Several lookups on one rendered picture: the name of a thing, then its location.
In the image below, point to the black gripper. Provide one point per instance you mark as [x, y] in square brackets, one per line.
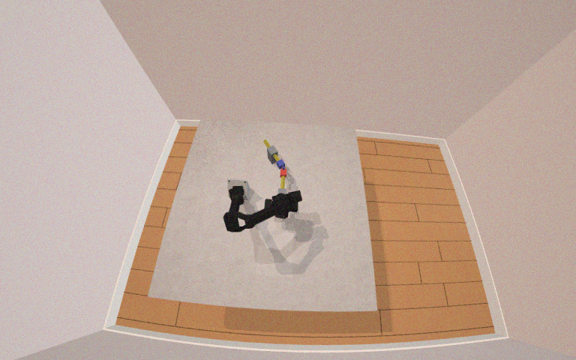
[269, 202]

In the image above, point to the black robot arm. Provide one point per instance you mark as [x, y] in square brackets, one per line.
[282, 204]

